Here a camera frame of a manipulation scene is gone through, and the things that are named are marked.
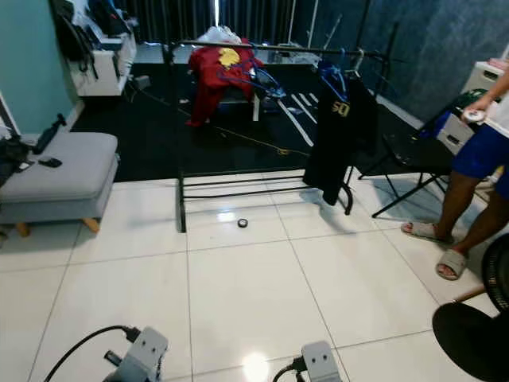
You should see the blue plastic hanger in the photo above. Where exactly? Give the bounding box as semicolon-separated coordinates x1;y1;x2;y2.
239;64;287;100
314;57;351;92

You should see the grey fabric ottoman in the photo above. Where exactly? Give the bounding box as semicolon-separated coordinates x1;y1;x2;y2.
4;131;120;237

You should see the white cabinet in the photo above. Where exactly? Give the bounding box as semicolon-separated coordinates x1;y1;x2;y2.
72;24;138;98

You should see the black backpack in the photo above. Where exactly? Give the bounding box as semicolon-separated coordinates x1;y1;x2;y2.
50;0;96;68

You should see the black metal clothes rack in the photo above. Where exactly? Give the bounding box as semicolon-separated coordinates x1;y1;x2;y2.
171;38;402;233

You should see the red cloth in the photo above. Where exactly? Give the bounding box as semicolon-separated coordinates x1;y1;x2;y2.
187;44;259;128

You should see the dark pleated curtain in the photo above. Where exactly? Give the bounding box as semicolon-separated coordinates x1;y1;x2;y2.
119;0;383;45

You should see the yellow cloth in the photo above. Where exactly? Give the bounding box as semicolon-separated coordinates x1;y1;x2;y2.
217;48;242;68

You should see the crumpled white cloth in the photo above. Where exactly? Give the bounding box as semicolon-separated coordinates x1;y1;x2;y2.
199;25;243;46

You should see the long white tape strip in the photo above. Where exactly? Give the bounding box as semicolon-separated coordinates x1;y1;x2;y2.
274;99;311;148

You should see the black t-shirt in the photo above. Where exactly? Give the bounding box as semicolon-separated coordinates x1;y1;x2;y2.
302;72;379;206

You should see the black folding chair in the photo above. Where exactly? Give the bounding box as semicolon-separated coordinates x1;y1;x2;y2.
358;131;458;218

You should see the grey white box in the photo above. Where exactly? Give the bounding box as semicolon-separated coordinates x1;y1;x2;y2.
436;111;476;156

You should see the person in blue shorts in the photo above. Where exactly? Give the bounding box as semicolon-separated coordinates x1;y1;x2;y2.
400;62;509;281

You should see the green black helmet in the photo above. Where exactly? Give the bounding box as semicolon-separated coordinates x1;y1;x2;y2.
453;88;490;112

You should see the black floor fan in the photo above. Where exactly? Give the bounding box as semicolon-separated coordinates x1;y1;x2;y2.
432;231;509;382

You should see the white appliance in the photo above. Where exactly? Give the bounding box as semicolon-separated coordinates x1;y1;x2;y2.
465;60;509;96

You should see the black strap harness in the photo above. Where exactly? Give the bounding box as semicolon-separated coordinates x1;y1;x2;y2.
0;135;33;184

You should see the black camera grip stick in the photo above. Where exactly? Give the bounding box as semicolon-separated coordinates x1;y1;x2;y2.
33;114;66;156

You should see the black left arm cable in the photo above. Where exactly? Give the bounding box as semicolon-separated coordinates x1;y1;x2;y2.
44;325;140;382

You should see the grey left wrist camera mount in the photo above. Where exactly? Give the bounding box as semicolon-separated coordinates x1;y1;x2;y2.
123;326;169;382

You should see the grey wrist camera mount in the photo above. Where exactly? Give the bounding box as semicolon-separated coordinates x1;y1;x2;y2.
301;341;343;382
123;326;169;382

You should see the yellow cable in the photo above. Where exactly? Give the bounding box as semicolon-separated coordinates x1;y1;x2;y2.
139;84;291;156

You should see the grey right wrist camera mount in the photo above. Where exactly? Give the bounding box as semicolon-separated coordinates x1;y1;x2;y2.
301;341;343;382

